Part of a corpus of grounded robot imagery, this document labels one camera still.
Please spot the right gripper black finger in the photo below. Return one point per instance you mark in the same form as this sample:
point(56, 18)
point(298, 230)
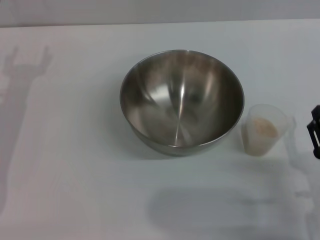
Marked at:
point(315, 117)

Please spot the clear plastic measuring cup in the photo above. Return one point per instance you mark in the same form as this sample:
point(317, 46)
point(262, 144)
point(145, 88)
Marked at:
point(285, 117)

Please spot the white uncooked rice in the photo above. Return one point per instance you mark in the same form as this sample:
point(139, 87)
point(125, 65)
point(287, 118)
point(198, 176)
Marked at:
point(265, 128)

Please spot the stainless steel mixing bowl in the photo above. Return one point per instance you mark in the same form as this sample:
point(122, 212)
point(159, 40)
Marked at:
point(175, 100)

